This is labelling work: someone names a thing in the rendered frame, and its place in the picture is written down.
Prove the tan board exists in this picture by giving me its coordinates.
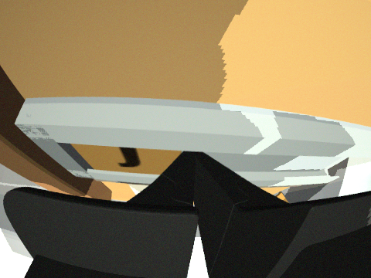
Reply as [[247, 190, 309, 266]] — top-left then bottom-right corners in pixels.
[[0, 0, 371, 201]]

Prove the white paper ticket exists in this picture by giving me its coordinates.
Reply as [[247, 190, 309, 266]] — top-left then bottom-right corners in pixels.
[[129, 185, 146, 194]]

